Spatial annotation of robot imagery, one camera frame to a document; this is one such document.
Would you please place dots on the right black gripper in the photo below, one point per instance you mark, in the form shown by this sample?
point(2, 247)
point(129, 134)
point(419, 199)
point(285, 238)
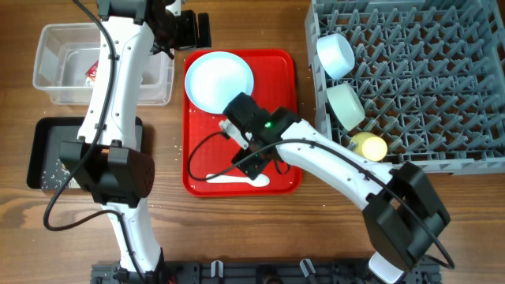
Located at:
point(252, 166)

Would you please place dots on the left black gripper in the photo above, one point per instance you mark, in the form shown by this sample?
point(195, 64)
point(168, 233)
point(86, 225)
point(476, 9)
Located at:
point(189, 39)

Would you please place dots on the white plastic spoon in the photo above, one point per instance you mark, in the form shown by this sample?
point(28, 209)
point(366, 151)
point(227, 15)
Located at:
point(261, 181)

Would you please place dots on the red plastic tray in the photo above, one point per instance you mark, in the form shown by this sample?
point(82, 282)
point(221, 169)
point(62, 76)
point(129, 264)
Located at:
point(274, 86)

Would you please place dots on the large light blue plate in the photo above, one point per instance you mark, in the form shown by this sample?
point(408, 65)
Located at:
point(215, 79)

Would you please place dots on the red snack wrapper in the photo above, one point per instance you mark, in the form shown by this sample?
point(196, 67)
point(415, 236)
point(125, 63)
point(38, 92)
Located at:
point(91, 75)

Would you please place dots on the light green bowl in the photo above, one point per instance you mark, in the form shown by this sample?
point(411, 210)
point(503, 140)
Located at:
point(346, 105)

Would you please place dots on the yellow plastic cup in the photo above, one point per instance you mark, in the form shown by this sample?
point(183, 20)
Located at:
point(369, 146)

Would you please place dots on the light blue bowl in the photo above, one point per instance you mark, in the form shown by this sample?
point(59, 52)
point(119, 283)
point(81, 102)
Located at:
point(336, 55)

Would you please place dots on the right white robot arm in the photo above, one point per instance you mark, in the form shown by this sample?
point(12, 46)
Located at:
point(402, 212)

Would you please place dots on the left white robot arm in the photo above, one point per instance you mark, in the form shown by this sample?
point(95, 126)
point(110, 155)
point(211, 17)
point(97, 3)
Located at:
point(104, 159)

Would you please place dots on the black waste tray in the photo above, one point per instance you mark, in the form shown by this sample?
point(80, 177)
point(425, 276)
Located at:
point(49, 135)

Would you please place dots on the grey dishwasher rack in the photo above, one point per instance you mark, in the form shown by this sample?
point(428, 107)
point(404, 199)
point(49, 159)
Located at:
point(429, 74)

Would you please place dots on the clear plastic bin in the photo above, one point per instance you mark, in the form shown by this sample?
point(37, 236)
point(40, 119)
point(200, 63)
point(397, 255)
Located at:
point(65, 54)

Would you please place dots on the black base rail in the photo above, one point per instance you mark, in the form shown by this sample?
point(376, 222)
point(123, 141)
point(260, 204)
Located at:
point(304, 271)

